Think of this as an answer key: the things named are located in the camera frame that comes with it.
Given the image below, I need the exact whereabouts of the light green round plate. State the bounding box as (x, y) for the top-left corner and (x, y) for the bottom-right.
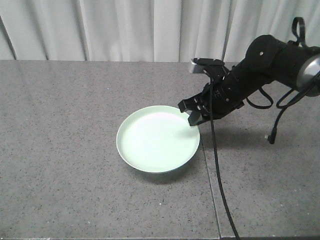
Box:
(116, 105), (200, 174)

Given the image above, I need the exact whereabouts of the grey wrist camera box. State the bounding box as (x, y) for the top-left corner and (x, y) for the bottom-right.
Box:
(188, 58), (225, 74)

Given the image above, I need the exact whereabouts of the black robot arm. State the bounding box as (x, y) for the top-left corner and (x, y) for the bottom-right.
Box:
(178, 35), (320, 126)

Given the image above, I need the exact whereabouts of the white pleated curtain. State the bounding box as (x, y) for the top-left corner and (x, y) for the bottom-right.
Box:
(0, 0), (320, 62)

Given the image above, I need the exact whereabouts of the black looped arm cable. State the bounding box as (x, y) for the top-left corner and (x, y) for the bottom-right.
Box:
(246, 16), (320, 145)

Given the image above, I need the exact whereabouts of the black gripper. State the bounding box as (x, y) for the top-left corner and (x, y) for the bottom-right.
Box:
(178, 65), (245, 126)

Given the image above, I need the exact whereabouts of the black camera cable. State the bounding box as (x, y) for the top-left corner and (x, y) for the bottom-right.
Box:
(208, 74), (242, 240)

